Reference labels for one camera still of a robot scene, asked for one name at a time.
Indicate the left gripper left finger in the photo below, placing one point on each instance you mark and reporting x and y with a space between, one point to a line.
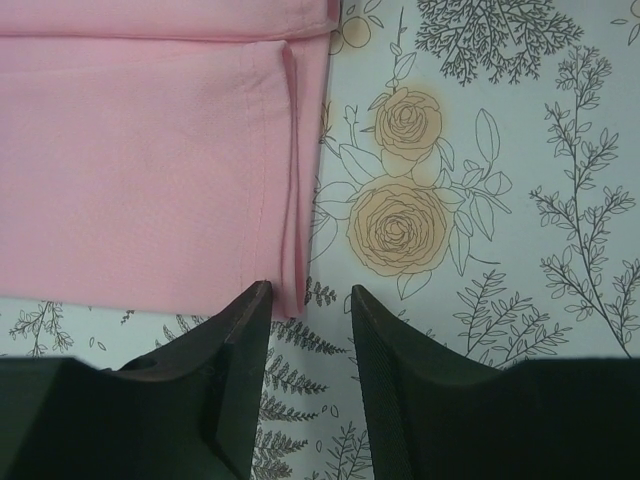
196 399

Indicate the pink t shirt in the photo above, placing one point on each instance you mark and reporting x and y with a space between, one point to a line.
160 155

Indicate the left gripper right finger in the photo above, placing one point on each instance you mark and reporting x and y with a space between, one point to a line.
414 391

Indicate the floral table mat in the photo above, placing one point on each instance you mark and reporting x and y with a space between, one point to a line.
478 174

